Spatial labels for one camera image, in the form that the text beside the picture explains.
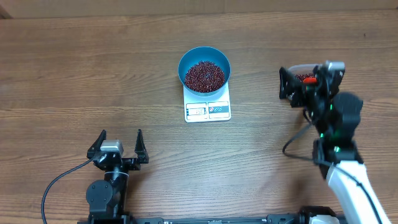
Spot orange scoop with blue handle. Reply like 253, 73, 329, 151
303, 77, 318, 85

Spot white digital kitchen scale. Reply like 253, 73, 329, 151
183, 83, 231, 123

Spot red beans in container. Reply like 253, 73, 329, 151
295, 73, 315, 83

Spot clear plastic container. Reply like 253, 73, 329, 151
285, 63, 321, 102

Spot red beans in bowl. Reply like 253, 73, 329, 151
184, 61, 225, 93

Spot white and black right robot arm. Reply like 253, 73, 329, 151
279, 62, 390, 223

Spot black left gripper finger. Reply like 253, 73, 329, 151
134, 129, 149, 164
86, 129, 107, 159

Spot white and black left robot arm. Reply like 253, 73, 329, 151
86, 130, 149, 224

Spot blue metal bowl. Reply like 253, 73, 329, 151
178, 47, 231, 96

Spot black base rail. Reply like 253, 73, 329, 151
77, 205, 354, 224

